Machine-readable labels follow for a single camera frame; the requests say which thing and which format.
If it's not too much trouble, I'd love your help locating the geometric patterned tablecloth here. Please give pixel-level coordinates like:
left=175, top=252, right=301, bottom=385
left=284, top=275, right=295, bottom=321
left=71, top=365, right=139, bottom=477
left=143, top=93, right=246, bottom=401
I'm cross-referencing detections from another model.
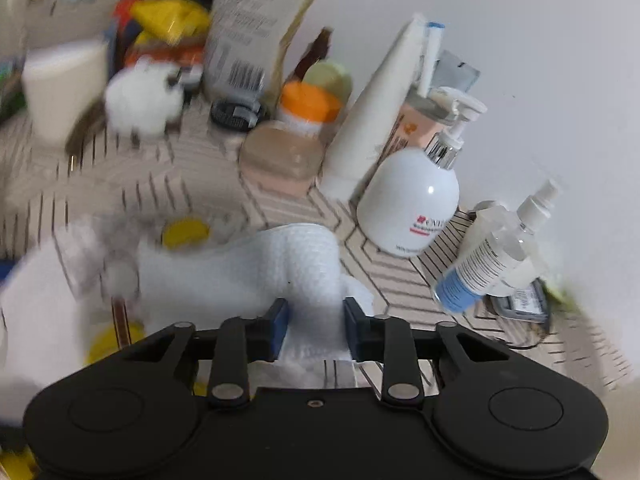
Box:
left=0, top=95, right=631, bottom=391

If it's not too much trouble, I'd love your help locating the translucent white container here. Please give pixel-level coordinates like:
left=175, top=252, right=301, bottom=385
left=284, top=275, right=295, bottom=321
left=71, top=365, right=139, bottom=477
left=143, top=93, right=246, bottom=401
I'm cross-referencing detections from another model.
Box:
left=472, top=200, right=547, bottom=297

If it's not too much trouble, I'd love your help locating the brown glass bottle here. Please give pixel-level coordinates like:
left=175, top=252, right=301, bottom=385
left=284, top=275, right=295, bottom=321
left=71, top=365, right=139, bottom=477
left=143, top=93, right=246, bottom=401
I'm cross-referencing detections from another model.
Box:
left=295, top=27, right=335, bottom=83

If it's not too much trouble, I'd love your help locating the white pump bottle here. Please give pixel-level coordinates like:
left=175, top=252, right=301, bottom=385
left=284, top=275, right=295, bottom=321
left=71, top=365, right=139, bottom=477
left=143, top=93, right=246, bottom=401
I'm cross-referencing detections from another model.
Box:
left=356, top=122, right=466, bottom=259

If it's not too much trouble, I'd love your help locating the white and brown plush toy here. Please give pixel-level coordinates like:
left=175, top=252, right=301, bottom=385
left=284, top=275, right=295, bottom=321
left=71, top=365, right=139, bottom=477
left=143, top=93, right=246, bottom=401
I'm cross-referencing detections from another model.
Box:
left=104, top=59, right=185, bottom=137

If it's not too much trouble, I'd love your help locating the large snack bag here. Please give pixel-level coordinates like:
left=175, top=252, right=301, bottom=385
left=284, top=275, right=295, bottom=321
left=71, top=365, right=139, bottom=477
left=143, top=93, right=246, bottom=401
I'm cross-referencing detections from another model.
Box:
left=202, top=0, right=343, bottom=106

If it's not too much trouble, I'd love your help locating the grey charger device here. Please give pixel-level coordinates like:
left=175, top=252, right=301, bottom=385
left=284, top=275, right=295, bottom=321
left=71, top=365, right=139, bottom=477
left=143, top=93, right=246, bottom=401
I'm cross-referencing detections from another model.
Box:
left=487, top=280, right=552, bottom=322

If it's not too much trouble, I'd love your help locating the orange snack packet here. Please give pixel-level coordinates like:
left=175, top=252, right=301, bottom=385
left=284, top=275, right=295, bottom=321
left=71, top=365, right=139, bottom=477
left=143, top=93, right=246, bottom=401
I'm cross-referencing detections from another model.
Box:
left=125, top=42, right=206, bottom=68

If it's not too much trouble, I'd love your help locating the pink compact case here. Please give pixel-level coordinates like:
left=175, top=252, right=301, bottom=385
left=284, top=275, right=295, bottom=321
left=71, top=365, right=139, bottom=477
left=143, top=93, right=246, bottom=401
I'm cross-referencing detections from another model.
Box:
left=239, top=120, right=326, bottom=196

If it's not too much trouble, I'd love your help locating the yellow cartoon ceramic plate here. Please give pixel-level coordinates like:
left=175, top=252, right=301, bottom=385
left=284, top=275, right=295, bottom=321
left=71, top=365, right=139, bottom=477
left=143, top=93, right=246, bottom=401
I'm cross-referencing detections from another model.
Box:
left=0, top=212, right=251, bottom=480

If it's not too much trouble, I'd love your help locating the clear spray bottle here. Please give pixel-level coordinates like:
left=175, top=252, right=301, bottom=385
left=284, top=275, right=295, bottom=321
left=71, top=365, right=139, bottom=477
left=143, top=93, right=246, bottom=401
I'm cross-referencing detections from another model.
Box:
left=432, top=179, right=562, bottom=313

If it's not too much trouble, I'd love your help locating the white cosmetic tube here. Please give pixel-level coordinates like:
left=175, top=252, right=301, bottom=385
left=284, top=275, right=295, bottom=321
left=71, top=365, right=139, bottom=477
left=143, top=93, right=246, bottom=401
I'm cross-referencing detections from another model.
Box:
left=321, top=12, right=427, bottom=201

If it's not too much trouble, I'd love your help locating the white plastic cup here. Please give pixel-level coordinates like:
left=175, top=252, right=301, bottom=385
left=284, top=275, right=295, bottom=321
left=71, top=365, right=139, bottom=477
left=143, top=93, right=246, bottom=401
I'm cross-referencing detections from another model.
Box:
left=21, top=40, right=110, bottom=147

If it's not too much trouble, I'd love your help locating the yellow snack packet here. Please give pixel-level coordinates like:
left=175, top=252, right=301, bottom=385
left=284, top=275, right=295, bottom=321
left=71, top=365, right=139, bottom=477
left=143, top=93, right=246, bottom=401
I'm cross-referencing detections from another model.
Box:
left=129, top=0, right=211, bottom=46

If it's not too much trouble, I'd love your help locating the green round container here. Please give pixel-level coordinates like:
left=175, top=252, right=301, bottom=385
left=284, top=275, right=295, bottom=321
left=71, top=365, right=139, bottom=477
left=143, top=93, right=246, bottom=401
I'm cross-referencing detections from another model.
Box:
left=304, top=60, right=353, bottom=102

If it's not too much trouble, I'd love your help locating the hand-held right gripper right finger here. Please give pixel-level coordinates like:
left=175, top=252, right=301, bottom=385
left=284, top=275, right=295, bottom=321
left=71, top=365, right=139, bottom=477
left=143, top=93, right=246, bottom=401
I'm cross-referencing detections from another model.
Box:
left=344, top=298, right=511, bottom=407

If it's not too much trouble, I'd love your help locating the orange lid jar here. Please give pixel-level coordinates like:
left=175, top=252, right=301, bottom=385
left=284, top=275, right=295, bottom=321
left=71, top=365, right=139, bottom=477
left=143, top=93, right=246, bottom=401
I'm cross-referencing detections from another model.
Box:
left=277, top=82, right=343, bottom=137

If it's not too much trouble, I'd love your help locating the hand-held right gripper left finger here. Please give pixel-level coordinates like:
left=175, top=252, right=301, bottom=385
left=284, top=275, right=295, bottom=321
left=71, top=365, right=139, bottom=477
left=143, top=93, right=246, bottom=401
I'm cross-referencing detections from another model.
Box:
left=120, top=299, right=291, bottom=408

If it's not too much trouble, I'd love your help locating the white paper towel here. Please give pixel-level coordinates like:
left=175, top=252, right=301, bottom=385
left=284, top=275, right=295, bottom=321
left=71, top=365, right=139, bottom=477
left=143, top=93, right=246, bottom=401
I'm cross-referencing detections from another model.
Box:
left=135, top=222, right=375, bottom=391

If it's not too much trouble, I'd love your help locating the grey foil packet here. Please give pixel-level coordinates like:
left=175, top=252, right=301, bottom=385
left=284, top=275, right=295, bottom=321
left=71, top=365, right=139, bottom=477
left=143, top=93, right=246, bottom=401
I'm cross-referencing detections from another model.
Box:
left=432, top=51, right=482, bottom=95

